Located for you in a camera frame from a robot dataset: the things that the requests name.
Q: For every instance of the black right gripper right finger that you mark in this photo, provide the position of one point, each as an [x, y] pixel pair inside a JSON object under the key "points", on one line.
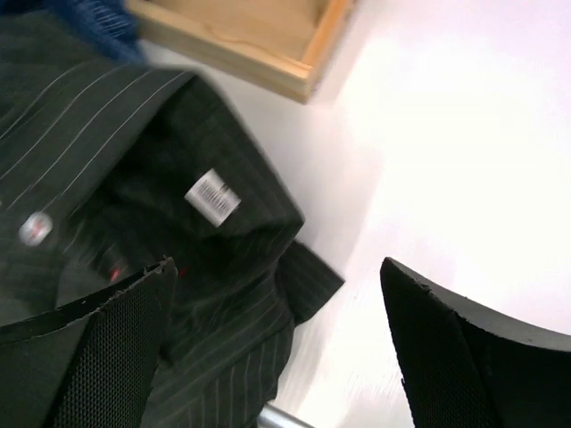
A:
{"points": [[465, 365]]}

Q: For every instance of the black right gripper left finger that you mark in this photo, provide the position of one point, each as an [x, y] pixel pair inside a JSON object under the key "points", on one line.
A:
{"points": [[91, 362]]}

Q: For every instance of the black pinstriped shirt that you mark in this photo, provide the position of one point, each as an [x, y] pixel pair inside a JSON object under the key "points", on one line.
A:
{"points": [[108, 168]]}

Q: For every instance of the blue checked shirt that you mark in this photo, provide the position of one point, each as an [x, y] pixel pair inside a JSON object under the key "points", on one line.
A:
{"points": [[106, 24]]}

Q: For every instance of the wooden clothes rack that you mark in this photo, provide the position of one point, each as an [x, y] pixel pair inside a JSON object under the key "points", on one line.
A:
{"points": [[281, 46]]}

